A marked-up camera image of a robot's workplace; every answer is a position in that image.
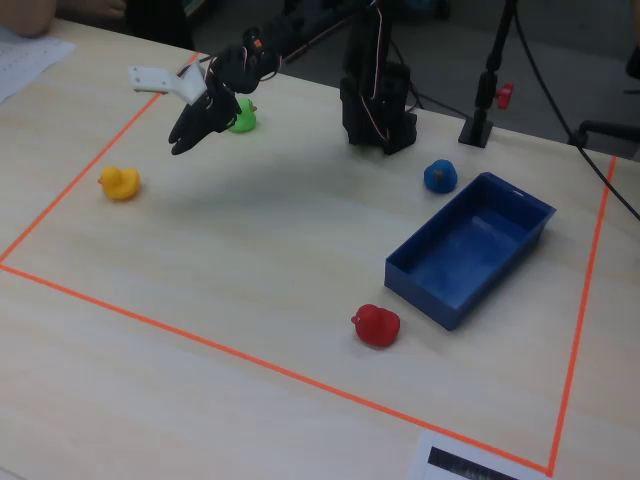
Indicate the black camera stand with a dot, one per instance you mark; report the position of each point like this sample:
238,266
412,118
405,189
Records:
482,100

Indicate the blue rubber duck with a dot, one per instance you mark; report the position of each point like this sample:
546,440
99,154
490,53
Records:
441,177

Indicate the red rubber duck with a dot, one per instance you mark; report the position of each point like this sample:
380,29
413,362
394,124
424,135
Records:
378,327

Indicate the blue plastic box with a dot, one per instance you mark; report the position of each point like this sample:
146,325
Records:
465,255

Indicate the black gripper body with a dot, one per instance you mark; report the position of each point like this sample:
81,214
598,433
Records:
206,116

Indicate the red stand knob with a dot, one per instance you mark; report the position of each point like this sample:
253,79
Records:
506,95

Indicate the yellow rubber duck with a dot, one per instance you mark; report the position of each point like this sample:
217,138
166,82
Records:
120,184

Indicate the white paper with barcode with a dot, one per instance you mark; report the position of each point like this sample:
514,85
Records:
450,457

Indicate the person forearm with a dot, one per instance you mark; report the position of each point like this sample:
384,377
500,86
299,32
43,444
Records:
25,17

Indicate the orange tape strip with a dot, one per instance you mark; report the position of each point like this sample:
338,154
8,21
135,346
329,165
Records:
100,156
585,300
275,368

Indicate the white printed paper sheet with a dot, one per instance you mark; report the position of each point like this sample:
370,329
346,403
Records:
25,65

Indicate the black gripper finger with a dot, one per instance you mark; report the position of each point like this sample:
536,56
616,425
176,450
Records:
207,130
192,117

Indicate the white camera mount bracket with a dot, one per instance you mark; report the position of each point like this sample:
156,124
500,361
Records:
150,77

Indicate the green rubber duck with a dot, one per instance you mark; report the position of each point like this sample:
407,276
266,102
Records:
244,120

